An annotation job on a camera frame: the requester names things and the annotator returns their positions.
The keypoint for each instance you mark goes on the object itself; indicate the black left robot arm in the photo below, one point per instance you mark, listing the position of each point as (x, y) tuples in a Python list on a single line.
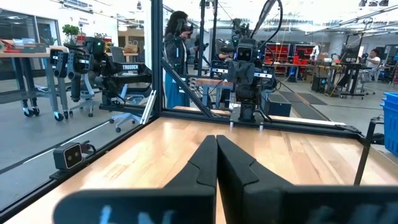
[(247, 112)]

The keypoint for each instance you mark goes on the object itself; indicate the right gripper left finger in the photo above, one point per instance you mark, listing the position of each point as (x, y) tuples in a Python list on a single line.
[(155, 208)]

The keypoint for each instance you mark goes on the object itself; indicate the black table-level camera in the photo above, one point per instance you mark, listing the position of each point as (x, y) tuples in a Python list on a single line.
[(68, 155)]

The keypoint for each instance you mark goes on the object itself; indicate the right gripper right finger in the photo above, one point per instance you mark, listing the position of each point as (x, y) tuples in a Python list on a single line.
[(295, 208)]

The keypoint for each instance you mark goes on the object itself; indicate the black box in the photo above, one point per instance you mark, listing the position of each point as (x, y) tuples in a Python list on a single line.
[(280, 107)]

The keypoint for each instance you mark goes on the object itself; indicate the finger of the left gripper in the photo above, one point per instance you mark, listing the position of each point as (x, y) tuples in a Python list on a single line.
[(236, 76), (252, 76)]

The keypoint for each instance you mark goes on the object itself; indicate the black background desk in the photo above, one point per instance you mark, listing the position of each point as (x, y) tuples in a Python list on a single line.
[(351, 67)]

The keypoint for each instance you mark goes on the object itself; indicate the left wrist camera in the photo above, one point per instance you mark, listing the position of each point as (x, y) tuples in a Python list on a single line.
[(244, 53)]

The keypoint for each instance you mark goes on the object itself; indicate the wicker bag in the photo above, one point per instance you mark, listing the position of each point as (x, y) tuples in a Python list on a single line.
[(131, 47)]

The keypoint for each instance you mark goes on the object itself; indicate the black aluminium table frame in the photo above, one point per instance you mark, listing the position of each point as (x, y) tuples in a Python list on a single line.
[(157, 62)]

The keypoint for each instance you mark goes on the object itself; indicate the silver frame bracket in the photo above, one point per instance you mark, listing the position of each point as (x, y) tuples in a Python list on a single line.
[(148, 107)]

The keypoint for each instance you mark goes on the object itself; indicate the green potted plant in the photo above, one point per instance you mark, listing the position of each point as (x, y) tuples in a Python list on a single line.
[(71, 31)]

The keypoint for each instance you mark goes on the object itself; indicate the background black robot arm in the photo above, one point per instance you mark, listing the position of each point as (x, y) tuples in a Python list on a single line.
[(130, 67)]

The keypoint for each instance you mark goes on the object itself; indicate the person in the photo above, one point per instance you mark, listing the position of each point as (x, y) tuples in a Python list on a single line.
[(175, 49), (373, 60)]

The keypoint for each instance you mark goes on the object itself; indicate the red shelving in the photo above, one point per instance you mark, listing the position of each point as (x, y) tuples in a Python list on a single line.
[(280, 53)]

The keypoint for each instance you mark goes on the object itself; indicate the black floor mat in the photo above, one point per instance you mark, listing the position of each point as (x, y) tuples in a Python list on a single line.
[(306, 109)]

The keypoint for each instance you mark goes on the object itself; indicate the grey office chair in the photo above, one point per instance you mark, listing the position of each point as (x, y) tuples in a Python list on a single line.
[(127, 119)]

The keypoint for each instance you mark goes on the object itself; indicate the wooden workbench on casters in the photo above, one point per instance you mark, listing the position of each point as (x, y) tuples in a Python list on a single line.
[(18, 55)]

